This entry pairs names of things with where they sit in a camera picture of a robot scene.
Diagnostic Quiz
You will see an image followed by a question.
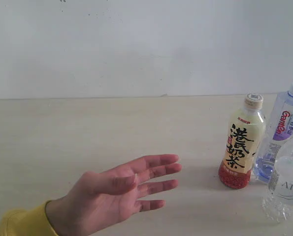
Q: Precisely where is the bare open human hand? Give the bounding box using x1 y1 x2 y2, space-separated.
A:
45 154 182 236

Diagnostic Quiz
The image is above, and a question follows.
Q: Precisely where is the milk tea bottle yellow label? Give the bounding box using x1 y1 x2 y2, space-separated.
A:
218 93 266 189

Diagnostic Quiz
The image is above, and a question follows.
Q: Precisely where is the clear water bottle white label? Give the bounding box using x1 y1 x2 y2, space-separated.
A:
262 137 293 223

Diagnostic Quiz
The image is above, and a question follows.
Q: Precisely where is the yellow sleeved forearm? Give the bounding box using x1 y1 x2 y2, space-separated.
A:
0 201 57 236

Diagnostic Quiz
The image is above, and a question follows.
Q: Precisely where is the clear Ganten water bottle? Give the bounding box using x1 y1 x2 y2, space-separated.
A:
253 83 293 183

